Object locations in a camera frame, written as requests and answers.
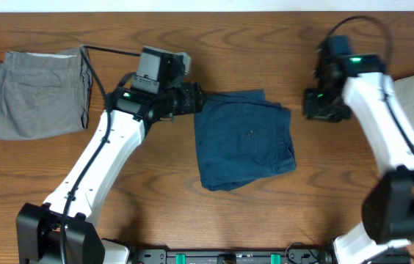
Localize grey folded shorts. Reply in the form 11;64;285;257
0;48;92;141

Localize dark blue denim shorts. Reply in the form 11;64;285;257
195;89;297;191

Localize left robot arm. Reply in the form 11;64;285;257
16;46;204;263

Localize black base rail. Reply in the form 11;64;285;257
103;240;413;264

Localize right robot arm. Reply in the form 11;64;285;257
303;35;414;263

